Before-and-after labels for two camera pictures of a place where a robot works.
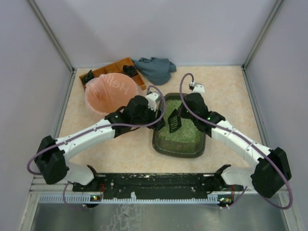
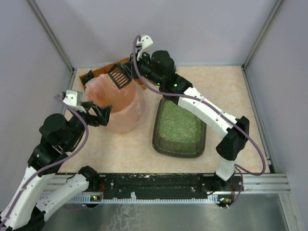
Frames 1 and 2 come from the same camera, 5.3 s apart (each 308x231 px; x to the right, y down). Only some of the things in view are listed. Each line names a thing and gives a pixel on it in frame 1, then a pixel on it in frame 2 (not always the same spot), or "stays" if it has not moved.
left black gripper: (155, 118) to (89, 113)
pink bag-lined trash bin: (108, 93) stays
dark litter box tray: (188, 142) stays
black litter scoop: (174, 121) to (121, 74)
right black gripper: (184, 111) to (132, 68)
